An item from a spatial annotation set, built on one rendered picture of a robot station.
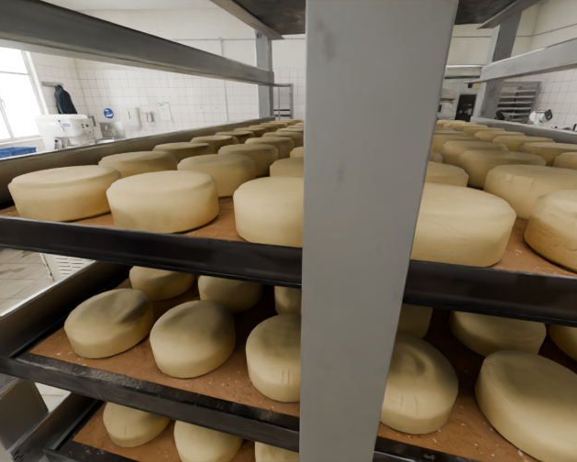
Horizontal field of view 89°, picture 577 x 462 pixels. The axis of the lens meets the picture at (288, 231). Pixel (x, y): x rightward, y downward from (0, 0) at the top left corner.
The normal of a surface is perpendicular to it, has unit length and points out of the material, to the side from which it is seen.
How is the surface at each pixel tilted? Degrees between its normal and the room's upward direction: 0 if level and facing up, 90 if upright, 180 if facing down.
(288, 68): 92
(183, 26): 90
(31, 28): 90
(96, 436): 0
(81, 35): 90
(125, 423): 0
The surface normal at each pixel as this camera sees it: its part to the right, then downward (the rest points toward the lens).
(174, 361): -0.18, 0.40
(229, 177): 0.47, 0.36
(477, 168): -0.88, 0.19
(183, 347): 0.00, -0.91
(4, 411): 0.97, 0.09
